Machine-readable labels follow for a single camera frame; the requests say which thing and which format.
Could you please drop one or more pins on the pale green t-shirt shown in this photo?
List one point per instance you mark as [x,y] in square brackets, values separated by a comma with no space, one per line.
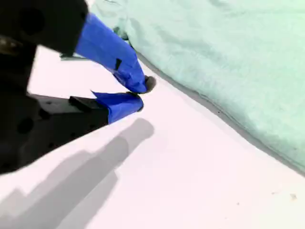
[214,59]

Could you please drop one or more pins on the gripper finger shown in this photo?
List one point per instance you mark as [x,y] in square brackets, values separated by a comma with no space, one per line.
[119,107]
[104,45]

